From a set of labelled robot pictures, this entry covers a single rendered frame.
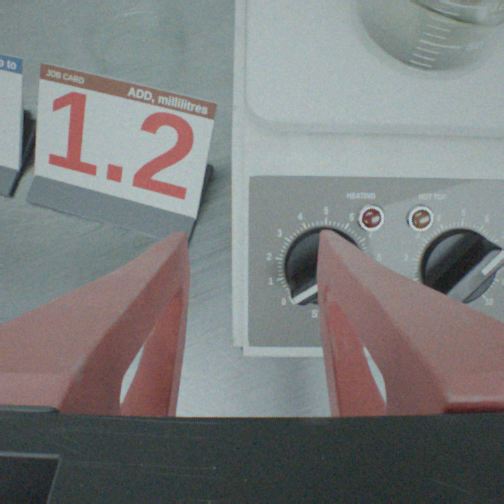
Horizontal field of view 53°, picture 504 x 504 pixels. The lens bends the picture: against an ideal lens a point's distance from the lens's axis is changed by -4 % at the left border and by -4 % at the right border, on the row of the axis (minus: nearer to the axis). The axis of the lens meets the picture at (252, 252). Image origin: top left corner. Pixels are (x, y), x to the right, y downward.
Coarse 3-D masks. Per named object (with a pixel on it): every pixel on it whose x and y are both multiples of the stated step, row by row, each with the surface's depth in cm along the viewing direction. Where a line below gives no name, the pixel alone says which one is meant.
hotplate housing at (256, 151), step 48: (240, 0) 22; (240, 48) 22; (240, 96) 21; (240, 144) 21; (288, 144) 20; (336, 144) 20; (384, 144) 20; (432, 144) 20; (480, 144) 20; (240, 192) 21; (240, 240) 21; (240, 288) 22; (240, 336) 23
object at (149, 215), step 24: (192, 96) 24; (48, 168) 27; (48, 192) 27; (72, 192) 27; (96, 192) 27; (120, 192) 27; (96, 216) 26; (120, 216) 26; (144, 216) 26; (168, 216) 26; (192, 216) 26
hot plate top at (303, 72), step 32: (256, 0) 20; (288, 0) 20; (320, 0) 20; (256, 32) 19; (288, 32) 19; (320, 32) 19; (352, 32) 19; (256, 64) 19; (288, 64) 19; (320, 64) 19; (352, 64) 19; (384, 64) 19; (256, 96) 19; (288, 96) 19; (320, 96) 19; (352, 96) 19; (384, 96) 19; (416, 96) 19; (448, 96) 19; (480, 96) 19; (288, 128) 19; (320, 128) 19; (352, 128) 19; (384, 128) 19; (416, 128) 19; (448, 128) 19; (480, 128) 19
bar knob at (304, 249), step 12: (324, 228) 21; (300, 240) 21; (312, 240) 21; (348, 240) 21; (288, 252) 21; (300, 252) 21; (312, 252) 21; (288, 264) 21; (300, 264) 21; (312, 264) 21; (288, 276) 21; (300, 276) 20; (312, 276) 20; (300, 288) 20; (312, 288) 20; (300, 300) 20; (312, 300) 20
